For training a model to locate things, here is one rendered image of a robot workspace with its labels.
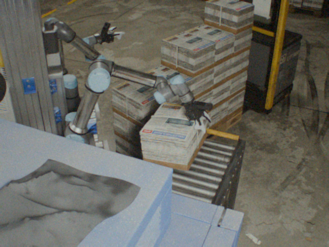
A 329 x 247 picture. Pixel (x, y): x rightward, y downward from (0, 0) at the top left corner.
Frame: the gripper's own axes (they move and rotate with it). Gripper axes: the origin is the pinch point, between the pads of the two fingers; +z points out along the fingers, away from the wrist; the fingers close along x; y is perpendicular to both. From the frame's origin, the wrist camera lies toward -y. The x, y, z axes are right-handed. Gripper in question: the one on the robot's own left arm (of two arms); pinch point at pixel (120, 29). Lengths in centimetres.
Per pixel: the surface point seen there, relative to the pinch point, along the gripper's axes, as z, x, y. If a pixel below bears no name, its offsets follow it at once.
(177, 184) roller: -52, 129, 28
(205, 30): 84, 17, 15
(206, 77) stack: 60, 48, 41
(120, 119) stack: -19, 31, 63
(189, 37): 59, 21, 14
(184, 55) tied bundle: 40, 36, 19
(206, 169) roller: -30, 131, 27
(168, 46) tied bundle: 38.3, 17.4, 18.3
